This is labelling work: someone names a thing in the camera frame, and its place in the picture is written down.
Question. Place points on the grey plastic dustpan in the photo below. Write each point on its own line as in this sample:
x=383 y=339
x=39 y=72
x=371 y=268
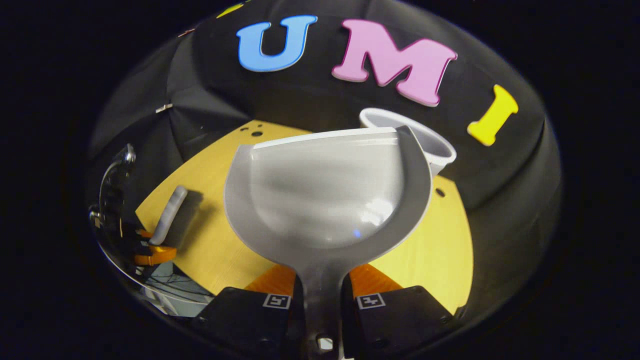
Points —
x=325 y=200

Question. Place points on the orange clip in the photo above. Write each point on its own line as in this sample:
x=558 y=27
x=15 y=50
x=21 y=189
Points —
x=186 y=32

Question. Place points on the small grey broom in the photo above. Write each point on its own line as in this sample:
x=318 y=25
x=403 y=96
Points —
x=167 y=215

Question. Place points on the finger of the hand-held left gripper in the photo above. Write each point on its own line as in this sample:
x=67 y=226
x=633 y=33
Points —
x=157 y=255
x=145 y=233

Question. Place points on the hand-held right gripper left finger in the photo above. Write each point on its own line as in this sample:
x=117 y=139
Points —
x=245 y=320

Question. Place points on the wooden desktop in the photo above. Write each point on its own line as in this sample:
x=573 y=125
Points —
x=210 y=240

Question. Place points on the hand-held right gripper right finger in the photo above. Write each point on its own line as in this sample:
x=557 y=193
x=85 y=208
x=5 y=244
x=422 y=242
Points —
x=400 y=320

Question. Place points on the black backdrop cloth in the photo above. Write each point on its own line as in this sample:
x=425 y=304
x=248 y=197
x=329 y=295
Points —
x=500 y=165

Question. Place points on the white clip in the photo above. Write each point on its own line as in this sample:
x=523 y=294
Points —
x=164 y=108

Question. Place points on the grey ribbed garbage bin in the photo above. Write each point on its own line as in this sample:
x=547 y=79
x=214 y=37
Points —
x=435 y=150

